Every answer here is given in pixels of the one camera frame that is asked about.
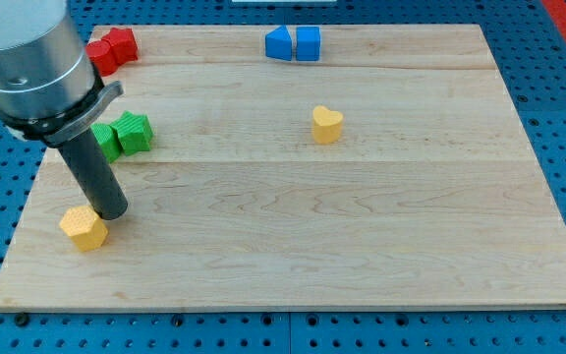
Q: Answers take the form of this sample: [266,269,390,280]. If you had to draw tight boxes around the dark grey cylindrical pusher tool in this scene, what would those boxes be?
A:
[58,129,128,220]

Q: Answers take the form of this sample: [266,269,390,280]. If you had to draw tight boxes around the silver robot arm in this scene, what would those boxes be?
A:
[0,0,128,220]

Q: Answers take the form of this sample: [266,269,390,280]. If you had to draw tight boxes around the yellow hexagon block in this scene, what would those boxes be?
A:
[59,206,108,252]

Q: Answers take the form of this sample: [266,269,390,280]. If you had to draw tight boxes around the yellow heart block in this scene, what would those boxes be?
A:
[311,105,344,145]

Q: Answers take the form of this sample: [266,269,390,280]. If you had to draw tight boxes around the green cylinder block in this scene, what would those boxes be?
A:
[91,123,122,163]

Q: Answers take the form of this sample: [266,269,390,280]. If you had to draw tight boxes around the green star block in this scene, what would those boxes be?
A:
[109,111,154,155]

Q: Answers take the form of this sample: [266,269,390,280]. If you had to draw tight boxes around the red cylinder block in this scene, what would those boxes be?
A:
[85,40,118,77]

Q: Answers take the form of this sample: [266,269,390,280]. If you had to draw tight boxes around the red star block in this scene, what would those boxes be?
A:
[101,28,139,65]

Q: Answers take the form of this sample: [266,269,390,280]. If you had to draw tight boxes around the blue triangle block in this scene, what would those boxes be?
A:
[264,26,293,61]

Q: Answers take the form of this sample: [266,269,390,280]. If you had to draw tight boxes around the blue cube block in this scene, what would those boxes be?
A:
[296,26,321,61]

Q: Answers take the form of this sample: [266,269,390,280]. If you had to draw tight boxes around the wooden board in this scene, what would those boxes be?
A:
[0,25,566,313]

